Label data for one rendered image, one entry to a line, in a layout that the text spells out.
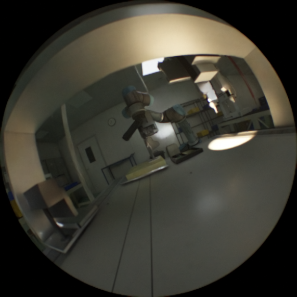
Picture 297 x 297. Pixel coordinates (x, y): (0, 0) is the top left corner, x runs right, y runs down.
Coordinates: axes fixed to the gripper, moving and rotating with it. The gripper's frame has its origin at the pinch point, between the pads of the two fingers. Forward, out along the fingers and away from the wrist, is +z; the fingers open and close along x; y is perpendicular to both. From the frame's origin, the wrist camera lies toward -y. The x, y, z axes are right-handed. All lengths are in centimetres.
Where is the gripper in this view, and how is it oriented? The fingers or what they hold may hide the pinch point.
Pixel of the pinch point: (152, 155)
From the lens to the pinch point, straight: 48.6
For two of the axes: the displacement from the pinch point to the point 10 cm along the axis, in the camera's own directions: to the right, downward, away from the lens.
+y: 9.2, -3.9, -0.2
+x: 0.1, -0.4, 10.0
